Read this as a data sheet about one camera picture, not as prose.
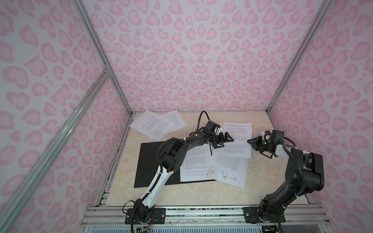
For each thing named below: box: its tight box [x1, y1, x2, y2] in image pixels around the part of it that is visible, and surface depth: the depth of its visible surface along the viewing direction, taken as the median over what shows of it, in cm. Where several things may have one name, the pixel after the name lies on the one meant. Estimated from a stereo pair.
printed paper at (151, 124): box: [129, 109, 173, 142], surface depth 116 cm
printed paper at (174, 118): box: [160, 109, 187, 136], surface depth 116 cm
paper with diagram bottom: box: [206, 164, 248, 189], surface depth 90 cm
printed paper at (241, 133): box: [215, 121, 253, 159], surface depth 100 cm
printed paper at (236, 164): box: [208, 153, 250, 182], surface depth 94 cm
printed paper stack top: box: [179, 143, 216, 183], surface depth 92 cm
